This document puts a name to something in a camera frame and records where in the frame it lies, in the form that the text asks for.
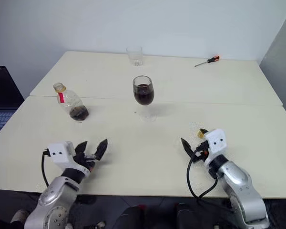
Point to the dark laptop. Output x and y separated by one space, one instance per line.
2 93

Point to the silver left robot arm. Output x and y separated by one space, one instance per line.
54 198

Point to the plastic cola bottle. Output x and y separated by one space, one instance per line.
77 112

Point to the grey partition panel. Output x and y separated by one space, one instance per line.
281 59

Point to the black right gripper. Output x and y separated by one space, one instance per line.
201 150

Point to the yellow bottle cap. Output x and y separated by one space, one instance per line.
200 136

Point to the clear glass tumbler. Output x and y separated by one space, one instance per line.
134 56

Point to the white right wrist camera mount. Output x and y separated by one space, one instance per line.
215 142

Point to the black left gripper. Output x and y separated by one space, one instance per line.
84 159

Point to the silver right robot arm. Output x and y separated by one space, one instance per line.
240 186

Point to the clear wine glass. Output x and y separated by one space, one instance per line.
144 95

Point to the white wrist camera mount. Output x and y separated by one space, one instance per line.
59 152
215 142

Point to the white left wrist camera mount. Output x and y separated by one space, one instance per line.
59 152

